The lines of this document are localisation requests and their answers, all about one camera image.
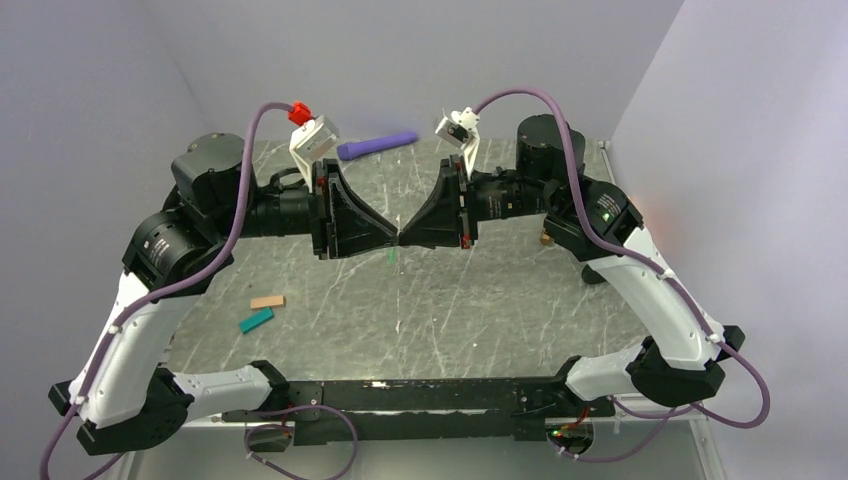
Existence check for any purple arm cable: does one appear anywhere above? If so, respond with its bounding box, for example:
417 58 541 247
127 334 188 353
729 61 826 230
471 87 772 431
38 101 296 480

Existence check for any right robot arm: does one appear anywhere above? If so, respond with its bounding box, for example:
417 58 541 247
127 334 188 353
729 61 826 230
398 110 745 416

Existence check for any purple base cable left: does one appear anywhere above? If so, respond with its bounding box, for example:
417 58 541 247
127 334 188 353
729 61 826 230
243 404 360 480

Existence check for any tan wooden block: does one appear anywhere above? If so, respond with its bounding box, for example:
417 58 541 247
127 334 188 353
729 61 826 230
250 295 286 310

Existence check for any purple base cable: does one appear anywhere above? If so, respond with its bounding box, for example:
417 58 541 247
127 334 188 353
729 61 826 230
547 397 704 464
243 404 360 480

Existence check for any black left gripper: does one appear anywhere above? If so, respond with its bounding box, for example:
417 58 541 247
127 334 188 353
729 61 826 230
213 158 400 259

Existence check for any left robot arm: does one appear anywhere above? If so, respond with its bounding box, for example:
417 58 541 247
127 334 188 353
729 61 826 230
49 133 397 456

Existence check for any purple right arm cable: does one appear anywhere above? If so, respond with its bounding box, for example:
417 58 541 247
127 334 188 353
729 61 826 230
471 87 772 431

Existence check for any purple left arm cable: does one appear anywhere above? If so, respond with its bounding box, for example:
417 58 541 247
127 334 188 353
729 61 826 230
38 101 296 480

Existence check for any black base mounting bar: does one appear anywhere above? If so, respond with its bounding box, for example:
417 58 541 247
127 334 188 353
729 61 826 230
221 377 615 446

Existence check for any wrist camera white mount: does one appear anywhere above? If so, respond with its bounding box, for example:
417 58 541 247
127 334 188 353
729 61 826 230
435 107 481 178
288 102 340 193

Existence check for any teal wooden block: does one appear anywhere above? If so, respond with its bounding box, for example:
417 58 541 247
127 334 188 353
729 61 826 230
239 307 274 334

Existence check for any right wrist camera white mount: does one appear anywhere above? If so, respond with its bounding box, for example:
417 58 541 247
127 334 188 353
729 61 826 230
435 107 481 178

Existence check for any purple flashlight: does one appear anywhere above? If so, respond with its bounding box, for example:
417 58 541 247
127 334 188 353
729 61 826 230
336 131 419 161

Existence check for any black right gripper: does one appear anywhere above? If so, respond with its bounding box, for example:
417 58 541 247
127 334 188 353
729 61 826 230
399 152 557 248

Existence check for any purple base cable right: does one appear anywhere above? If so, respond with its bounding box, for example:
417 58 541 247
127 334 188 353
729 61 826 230
547 397 704 464

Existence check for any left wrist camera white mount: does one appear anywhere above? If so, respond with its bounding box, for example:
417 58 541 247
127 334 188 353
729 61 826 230
288 102 340 193

